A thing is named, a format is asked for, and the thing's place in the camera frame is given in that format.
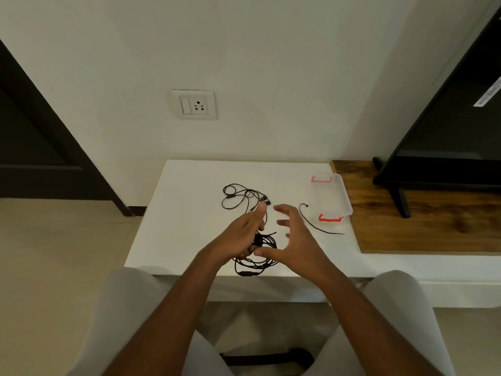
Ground person's left hand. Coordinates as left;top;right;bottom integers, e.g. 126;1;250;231
203;202;269;267

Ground person's right hand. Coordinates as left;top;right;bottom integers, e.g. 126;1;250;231
254;204;337;279

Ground clear box with red clips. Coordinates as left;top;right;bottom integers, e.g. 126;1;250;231
310;172;354;224

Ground person's right forearm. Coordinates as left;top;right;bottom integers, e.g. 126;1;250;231
317;262;445;376

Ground person's left forearm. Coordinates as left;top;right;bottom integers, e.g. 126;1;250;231
103;250;232;376

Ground black stool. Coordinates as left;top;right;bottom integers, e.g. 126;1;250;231
219;348;316;369

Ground wooden cabinet top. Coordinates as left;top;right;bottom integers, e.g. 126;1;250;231
330;159;501;256

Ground black television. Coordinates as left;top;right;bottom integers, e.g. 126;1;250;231
372;3;501;219

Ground dark brown door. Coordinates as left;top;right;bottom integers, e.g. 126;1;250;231
0;86;114;200

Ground short black cable tie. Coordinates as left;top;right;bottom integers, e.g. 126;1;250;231
299;203;346;236

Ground white wall socket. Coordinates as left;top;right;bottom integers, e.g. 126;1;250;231
170;89;218;121

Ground black door frame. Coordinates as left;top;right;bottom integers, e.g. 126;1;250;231
0;39;148;217

